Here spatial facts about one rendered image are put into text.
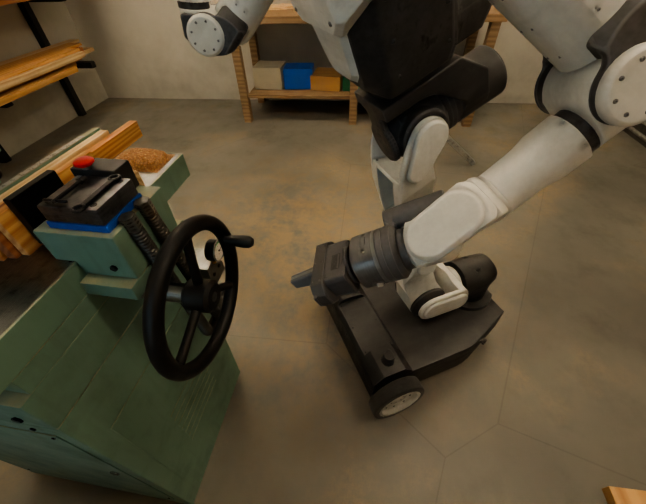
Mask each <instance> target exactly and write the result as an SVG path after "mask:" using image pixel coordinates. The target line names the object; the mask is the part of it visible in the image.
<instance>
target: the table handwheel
mask: <svg viewBox="0 0 646 504"><path fill-rule="evenodd" d="M203 230H208V231H210V232H212V233H213V234H214V235H215V236H216V238H217V239H218V241H219V243H220V245H221V248H222V251H223V256H224V262H225V282H224V283H221V284H218V283H217V281H216V280H212V279H203V278H202V275H201V272H200V268H199V265H198V262H197V258H196V254H195V250H194V245H193V241H192V237H193V236H194V235H196V234H197V233H198V232H200V231H203ZM228 235H231V233H230V231H229V230H228V228H227V227H226V225H225V224H224V223H223V222H222V221H221V220H219V219H218V218H216V217H214V216H212V215H207V214H199V215H195V216H192V217H189V218H187V219H186V220H184V221H183V222H181V223H180V224H179V225H178V226H176V227H175V228H174V229H173V231H172V232H171V233H170V234H169V235H168V237H167V238H166V240H165V241H164V243H163V244H162V246H161V248H160V250H159V252H158V254H157V256H156V258H155V260H154V262H153V265H152V268H151V270H150V273H149V277H148V280H147V284H146V289H145V292H144V293H143V295H142V296H141V298H143V299H144V300H143V310H142V330H143V339H144V345H145V349H146V352H147V355H148V357H149V360H150V362H151V364H152V365H153V367H154V368H155V370H156V371H157V372H158V373H159V374H160V375H161V376H163V377H164V378H166V379H168V380H171V381H177V382H181V381H186V380H190V379H192V378H194V377H196V376H197V375H199V374H200V373H201V372H203V371H204V370H205V369H206V368H207V367H208V366H209V365H210V363H211V362H212V361H213V359H214V358H215V357H216V355H217V353H218V352H219V350H220V348H221V346H222V344H223V342H224V340H225V338H226V336H227V333H228V331H229V328H230V325H231V322H232V318H233V314H234V310H235V306H236V300H237V293H238V281H239V267H238V257H237V251H236V247H235V246H231V245H227V244H224V243H223V237H224V236H228ZM182 250H184V253H185V257H186V260H187V263H188V267H189V271H190V275H191V279H189V280H188V281H187V282H186V283H178V282H170V279H171V276H172V273H173V270H174V267H175V265H176V262H177V260H178V258H179V256H180V254H181V252H182ZM222 291H224V298H223V303H222V308H221V312H220V315H219V318H218V321H217V324H216V327H215V329H214V331H213V334H212V336H211V338H210V339H209V341H208V343H207V345H206V346H205V347H204V349H203V350H202V351H201V353H200V354H199V355H198V356H197V357H196V358H195V359H193V360H192V361H190V362H188V363H186V360H187V357H188V353H189V350H190V346H191V343H192V339H193V336H194V333H195V331H196V328H197V325H198V322H199V319H200V316H201V313H211V312H212V311H213V310H215V309H216V308H217V306H218V304H219V301H220V296H221V292H222ZM166 301H168V302H176V303H182V305H183V307H184V308H185V310H187V311H191V312H190V316H189V319H188V323H187V326H186V329H185V333H184V336H183V339H182V342H181V345H180V348H179V351H178V354H177V357H176V359H174V358H173V356H172V354H171V352H170V350H169V347H168V344H167V340H166V334H165V305H166Z"/></svg>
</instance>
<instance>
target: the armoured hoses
mask: <svg viewBox="0 0 646 504"><path fill-rule="evenodd" d="M133 205H134V207H135V208H136V209H137V210H139V211H140V213H141V214H142V216H144V219H145V220H146V221H147V224H149V227H151V229H152V230H153V232H154V234H155V235H156V237H157V238H158V240H159V242H161V244H163V243H164V241H165V240H166V238H167V237H168V235H169V234H170V233H171V232H170V231H169V229H168V227H167V226H166V224H165V223H164V221H163V220H162V218H161V217H160V215H159V213H158V212H157V210H156V208H155V206H154V205H153V203H152V201H151V200H150V198H149V197H147V196H141V197H139V198H138V199H136V200H135V201H134V202H133ZM118 221H119V223H120V224H121V225H123V226H124V227H125V228H126V229H127V231H128V232H129V234H130V235H131V237H132V238H133V240H134V241H135V243H137V246H139V248H140V249H141V251H142V252H143V254H145V257H146V258H147V259H148V261H149V262H150V264H152V265H153V262H154V260H155V258H156V256H157V254H158V252H159V248H158V247H157V245H156V244H155V242H153V240H152V239H151V237H150V236H149V234H148V233H147V231H146V230H145V228H144V227H143V224H142V222H141V221H140V219H139V218H138V216H137V215H136V213H134V212H133V211H128V212H125V213H123V214H121V215H120V216H119V217H118ZM176 265H177V267H178V269H179V270H180V271H181V273H182V275H183V276H184V277H185V279H186V280H187V281H188V280H189V279H191V275H190V271H189V267H188V263H187V260H186V257H185V253H183V251H182V252H181V254H180V256H179V258H178V260H177V262H176ZM170 282H178V283H181V281H180V279H179V278H178V276H177V275H176V274H175V272H174V270H173V273H172V276H171V279H170ZM223 298H224V291H222V292H221V296H220V301H219V304H218V306H217V308H216V309H215V310H213V311H212V312H211V313H210V314H211V315H212V316H211V318H210V320H209V322H208V320H207V319H206V317H205V316H204V314H203V313H201V316H200V319H199V322H198V325H197V327H198V329H199V330H200V331H201V332H202V334H204V335H205V336H211V335H212V334H213V331H214V329H215V327H216V324H217V321H218V318H219V315H220V312H221V308H222V303H223Z"/></svg>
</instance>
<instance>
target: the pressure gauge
mask: <svg viewBox="0 0 646 504"><path fill-rule="evenodd" d="M220 247H221V245H220V243H219V241H218V239H209V240H208V241H207V242H206V244H205V248H204V255H205V258H206V259H207V260H208V261H211V262H212V263H213V264H215V263H216V262H219V261H221V260H222V258H223V251H222V248H221V249H220ZM218 250H220V251H218Z"/></svg>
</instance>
